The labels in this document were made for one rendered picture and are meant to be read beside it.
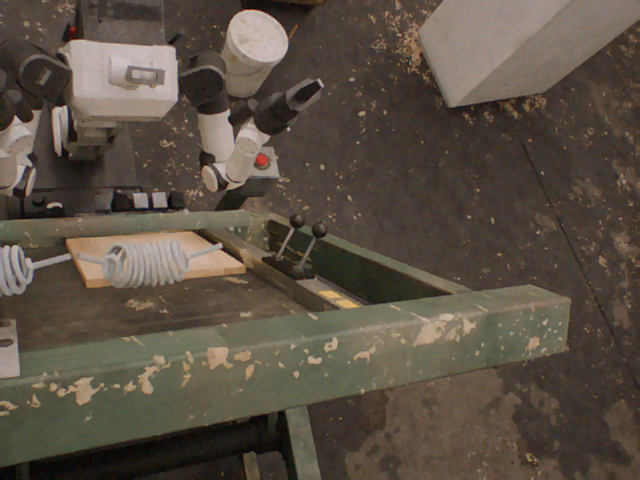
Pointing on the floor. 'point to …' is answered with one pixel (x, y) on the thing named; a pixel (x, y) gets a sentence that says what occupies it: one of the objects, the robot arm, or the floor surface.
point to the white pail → (252, 51)
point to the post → (230, 202)
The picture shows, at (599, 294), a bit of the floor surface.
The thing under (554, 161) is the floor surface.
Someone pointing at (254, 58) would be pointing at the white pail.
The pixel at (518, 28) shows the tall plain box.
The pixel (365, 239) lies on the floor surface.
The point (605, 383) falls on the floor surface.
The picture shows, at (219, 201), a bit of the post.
